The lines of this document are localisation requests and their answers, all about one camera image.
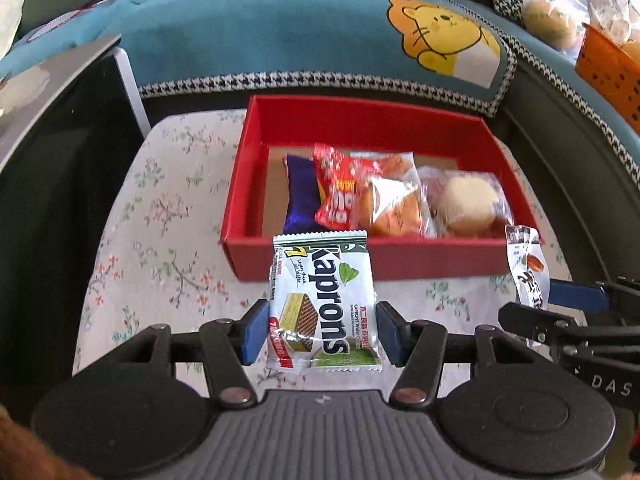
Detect dark nut snack packet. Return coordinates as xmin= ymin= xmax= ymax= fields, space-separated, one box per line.
xmin=504 ymin=226 xmax=550 ymax=310

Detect green white Naprons wafer packet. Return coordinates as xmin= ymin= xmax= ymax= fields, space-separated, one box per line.
xmin=267 ymin=230 xmax=382 ymax=374

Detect orange mooncake packet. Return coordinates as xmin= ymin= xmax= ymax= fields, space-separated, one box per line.
xmin=350 ymin=152 xmax=437 ymax=238

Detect blue foil snack bag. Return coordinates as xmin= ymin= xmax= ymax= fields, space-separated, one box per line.
xmin=283 ymin=154 xmax=324 ymax=234

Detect clear pastry packet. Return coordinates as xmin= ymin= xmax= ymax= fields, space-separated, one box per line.
xmin=418 ymin=166 xmax=514 ymax=238

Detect red Trolli candy bag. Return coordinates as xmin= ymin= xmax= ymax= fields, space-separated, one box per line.
xmin=312 ymin=144 xmax=382 ymax=231

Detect floral tablecloth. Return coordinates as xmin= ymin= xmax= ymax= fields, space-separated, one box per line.
xmin=73 ymin=110 xmax=573 ymax=397

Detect red cardboard box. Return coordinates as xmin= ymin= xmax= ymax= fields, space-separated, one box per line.
xmin=221 ymin=96 xmax=535 ymax=282

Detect orange basket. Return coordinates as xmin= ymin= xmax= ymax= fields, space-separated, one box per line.
xmin=575 ymin=25 xmax=640 ymax=133

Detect black side table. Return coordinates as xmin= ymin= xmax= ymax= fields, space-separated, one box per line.
xmin=1 ymin=36 xmax=150 ymax=422

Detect teal sofa cover with lion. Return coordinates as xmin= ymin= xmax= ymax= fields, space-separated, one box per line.
xmin=1 ymin=0 xmax=639 ymax=179

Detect bag of buns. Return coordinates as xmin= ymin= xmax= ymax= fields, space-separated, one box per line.
xmin=494 ymin=0 xmax=639 ymax=61

